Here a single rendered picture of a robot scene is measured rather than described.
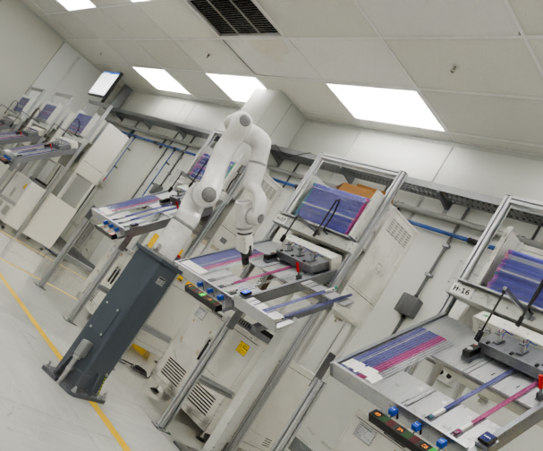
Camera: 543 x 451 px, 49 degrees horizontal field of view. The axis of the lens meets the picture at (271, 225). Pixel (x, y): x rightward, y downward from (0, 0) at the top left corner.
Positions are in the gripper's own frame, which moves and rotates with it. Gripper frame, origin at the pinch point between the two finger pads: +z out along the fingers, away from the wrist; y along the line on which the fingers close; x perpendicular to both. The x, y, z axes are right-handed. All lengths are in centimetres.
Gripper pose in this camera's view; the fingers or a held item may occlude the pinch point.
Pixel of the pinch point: (245, 260)
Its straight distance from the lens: 303.5
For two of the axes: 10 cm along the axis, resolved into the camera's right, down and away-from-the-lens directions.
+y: 5.8, 2.4, -7.8
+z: 0.2, 9.5, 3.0
